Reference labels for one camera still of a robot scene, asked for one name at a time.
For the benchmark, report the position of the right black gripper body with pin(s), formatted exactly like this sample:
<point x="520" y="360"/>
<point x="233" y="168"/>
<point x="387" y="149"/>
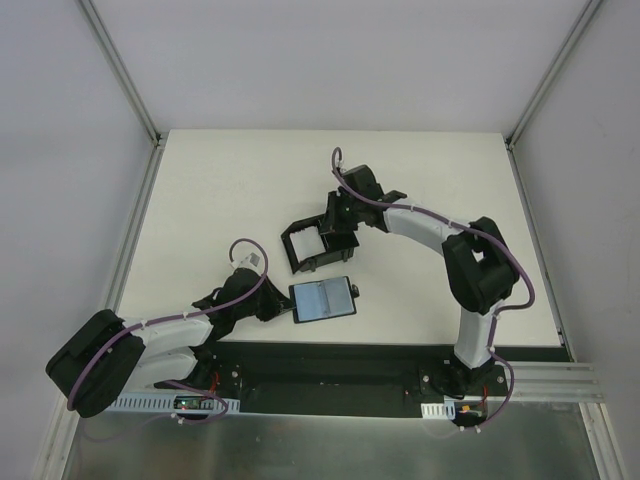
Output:
<point x="332" y="232"/>

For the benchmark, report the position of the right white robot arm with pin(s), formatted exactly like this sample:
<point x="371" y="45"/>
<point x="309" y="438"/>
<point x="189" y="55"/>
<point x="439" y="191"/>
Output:
<point x="479" y="273"/>

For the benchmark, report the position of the left white cable duct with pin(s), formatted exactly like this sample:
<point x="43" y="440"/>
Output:
<point x="172" y="403"/>

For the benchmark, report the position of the front aluminium extrusion rail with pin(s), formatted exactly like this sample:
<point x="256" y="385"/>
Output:
<point x="554" y="382"/>

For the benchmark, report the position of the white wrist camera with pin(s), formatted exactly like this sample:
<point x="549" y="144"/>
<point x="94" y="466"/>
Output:
<point x="252" y="261"/>
<point x="339" y="167"/>

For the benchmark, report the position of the white cable duct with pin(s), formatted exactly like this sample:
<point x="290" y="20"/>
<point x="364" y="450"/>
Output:
<point x="438" y="411"/>
<point x="172" y="403"/>

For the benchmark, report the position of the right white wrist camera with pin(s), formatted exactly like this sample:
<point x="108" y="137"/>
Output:
<point x="339" y="167"/>

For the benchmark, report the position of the black card tray box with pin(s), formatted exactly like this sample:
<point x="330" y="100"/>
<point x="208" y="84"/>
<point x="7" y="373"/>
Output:
<point x="338" y="247"/>

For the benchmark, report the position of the left aluminium side rail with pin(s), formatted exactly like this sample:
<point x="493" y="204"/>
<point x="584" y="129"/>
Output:
<point x="115" y="287"/>

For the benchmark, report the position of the electronics board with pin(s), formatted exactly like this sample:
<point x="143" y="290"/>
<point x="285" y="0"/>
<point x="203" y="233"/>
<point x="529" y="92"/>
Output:
<point x="194" y="403"/>
<point x="467" y="409"/>

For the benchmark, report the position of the white credit card stack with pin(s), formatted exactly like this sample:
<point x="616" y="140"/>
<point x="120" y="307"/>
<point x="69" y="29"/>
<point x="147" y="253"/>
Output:
<point x="307" y="243"/>

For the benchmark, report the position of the right aluminium frame post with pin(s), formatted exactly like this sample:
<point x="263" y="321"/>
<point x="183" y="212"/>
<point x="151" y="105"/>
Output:
<point x="576" y="33"/>

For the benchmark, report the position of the right white cable duct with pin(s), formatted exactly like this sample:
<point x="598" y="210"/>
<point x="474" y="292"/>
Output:
<point x="438" y="411"/>

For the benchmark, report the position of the right electronics board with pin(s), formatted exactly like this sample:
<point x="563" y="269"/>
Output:
<point x="467" y="409"/>

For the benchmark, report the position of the left electronics board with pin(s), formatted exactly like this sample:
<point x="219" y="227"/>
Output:
<point x="194" y="403"/>

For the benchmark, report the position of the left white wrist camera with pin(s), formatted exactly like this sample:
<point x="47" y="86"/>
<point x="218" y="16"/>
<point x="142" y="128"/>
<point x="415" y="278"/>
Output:
<point x="252" y="261"/>

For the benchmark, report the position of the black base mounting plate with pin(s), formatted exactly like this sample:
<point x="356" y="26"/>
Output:
<point x="357" y="380"/>

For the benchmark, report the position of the black leather card holder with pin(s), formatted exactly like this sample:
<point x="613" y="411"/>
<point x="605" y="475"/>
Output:
<point x="323" y="299"/>

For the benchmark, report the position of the aluminium frame post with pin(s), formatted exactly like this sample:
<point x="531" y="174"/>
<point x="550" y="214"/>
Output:
<point x="106" y="44"/>
<point x="576" y="33"/>

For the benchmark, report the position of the left aluminium frame post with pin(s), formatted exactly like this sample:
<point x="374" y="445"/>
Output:
<point x="106" y="44"/>

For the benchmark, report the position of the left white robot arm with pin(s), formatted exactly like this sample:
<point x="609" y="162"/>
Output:
<point x="106" y="356"/>

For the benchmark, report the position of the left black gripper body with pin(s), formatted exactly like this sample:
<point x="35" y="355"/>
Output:
<point x="270" y="302"/>

